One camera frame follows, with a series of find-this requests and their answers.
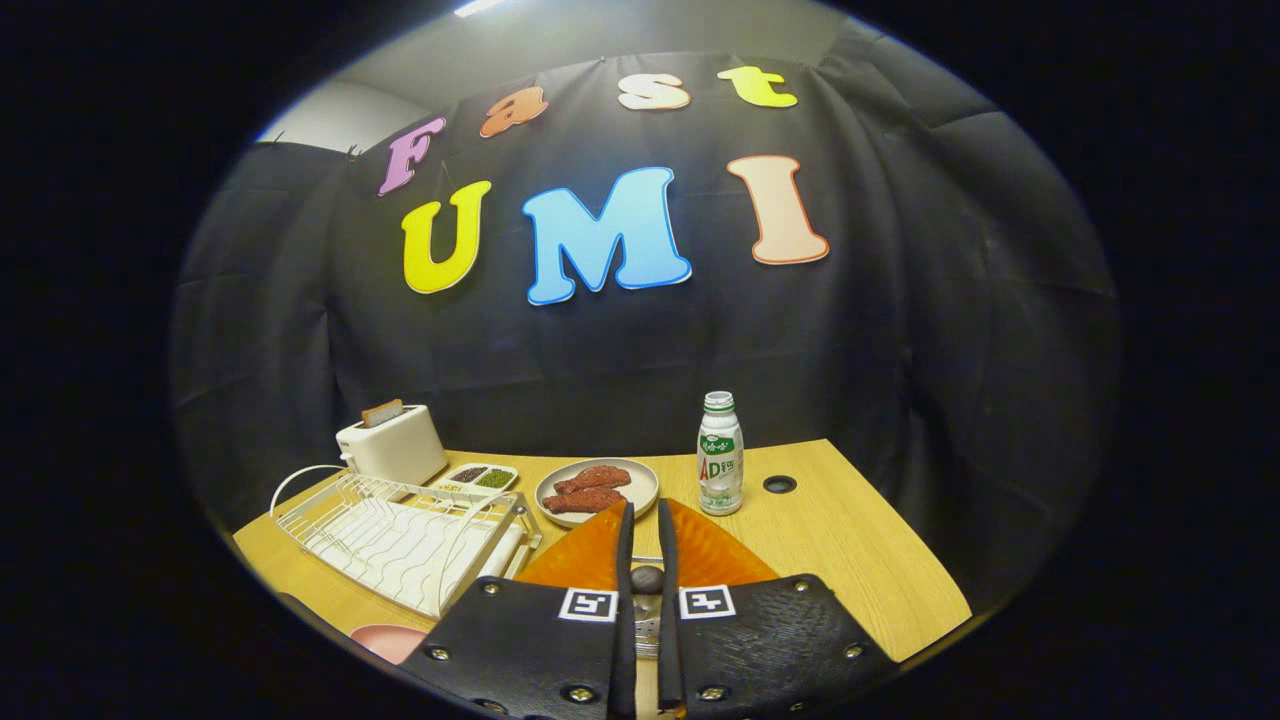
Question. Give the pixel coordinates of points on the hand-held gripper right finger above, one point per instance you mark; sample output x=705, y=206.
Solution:
x=667, y=650

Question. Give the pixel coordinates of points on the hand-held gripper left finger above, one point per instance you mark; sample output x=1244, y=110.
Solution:
x=625, y=650

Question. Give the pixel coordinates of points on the pink plate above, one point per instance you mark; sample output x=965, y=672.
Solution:
x=390, y=642

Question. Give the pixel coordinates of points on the beige round plate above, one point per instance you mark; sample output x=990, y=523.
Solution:
x=642, y=485

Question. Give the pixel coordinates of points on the red meat piece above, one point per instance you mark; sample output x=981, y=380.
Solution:
x=595, y=478
x=585, y=500

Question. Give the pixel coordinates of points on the white drink bottle green label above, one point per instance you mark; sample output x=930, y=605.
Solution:
x=720, y=460

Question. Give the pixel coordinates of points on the green seasoning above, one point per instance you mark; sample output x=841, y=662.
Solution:
x=495, y=478

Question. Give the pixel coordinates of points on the dark brown seasoning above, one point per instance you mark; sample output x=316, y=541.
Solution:
x=469, y=474

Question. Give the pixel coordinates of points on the white divided seasoning tray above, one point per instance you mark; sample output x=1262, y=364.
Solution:
x=447, y=488

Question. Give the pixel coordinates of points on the white toaster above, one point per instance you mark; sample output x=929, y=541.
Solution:
x=395, y=450

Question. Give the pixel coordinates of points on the brown toast slice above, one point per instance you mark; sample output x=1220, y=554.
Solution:
x=382, y=413

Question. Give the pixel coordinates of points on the black backdrop cloth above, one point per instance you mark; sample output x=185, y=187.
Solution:
x=900, y=330

